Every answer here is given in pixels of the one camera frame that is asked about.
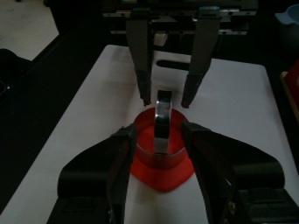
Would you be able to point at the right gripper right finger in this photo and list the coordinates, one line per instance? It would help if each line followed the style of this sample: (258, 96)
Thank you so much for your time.
(226, 163)

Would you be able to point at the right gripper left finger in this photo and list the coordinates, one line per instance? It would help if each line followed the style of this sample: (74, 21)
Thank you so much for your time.
(98, 169)

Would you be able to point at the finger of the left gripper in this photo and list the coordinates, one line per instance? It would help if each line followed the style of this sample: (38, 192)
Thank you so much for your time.
(202, 52)
(141, 52)

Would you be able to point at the red dough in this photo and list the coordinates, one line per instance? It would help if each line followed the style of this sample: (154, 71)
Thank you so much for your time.
(164, 180)

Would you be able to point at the round metal dough cutter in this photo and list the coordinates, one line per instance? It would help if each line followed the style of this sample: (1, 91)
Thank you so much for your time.
(164, 116)

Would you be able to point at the blue-grey bowl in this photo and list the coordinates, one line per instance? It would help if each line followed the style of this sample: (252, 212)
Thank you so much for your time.
(290, 14)

